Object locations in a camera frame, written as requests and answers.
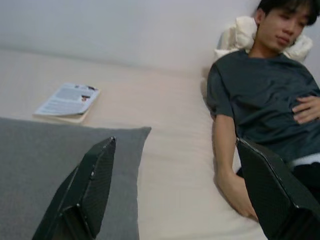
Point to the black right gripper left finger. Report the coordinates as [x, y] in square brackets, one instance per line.
[85, 190]

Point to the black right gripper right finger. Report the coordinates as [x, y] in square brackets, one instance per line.
[272, 195]

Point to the grey square pillow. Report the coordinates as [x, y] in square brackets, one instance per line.
[37, 160]

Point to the cream white pillow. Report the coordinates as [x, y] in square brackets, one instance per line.
[240, 35]

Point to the paperback book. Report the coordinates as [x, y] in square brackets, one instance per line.
[67, 102]

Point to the bed with beige sheet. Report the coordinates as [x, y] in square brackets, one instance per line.
[160, 125]

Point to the person in dark green t-shirt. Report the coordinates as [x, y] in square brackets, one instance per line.
[262, 95]

